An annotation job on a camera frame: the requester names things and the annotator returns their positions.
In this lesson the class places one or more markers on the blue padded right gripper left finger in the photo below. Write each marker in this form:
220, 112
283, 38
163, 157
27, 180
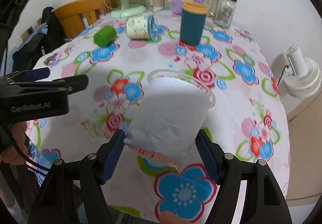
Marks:
55, 200

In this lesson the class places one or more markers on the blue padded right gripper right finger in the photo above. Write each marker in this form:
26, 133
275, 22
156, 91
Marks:
264, 200

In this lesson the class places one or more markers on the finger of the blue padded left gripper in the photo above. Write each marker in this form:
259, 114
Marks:
27, 75
70, 85

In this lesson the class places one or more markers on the white paper-wrapped plastic cup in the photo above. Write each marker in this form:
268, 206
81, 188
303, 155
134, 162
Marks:
169, 117

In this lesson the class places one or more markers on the small green cup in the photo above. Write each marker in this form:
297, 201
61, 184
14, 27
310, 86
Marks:
105, 36

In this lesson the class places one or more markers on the cream cartoon paper cup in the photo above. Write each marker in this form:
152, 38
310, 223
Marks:
142, 27

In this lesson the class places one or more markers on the teal cup with yellow rim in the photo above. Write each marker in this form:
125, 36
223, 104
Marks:
192, 22

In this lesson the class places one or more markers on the left hand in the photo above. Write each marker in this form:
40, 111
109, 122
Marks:
10, 155

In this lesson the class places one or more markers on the right hand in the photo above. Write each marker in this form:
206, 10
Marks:
170, 218

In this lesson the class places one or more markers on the black jacket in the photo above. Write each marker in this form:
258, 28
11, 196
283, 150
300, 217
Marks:
40, 44

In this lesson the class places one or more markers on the floral tablecloth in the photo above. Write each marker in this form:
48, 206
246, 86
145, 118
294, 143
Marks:
225, 82

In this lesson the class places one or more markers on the cotton swab container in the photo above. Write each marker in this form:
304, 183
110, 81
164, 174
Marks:
158, 4

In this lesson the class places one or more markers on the white standing fan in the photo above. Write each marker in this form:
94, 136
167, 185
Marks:
301, 76

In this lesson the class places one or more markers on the glass jar with lid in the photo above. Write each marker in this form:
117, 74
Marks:
224, 13

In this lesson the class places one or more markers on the wall power socket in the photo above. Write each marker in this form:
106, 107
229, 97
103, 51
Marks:
26, 34

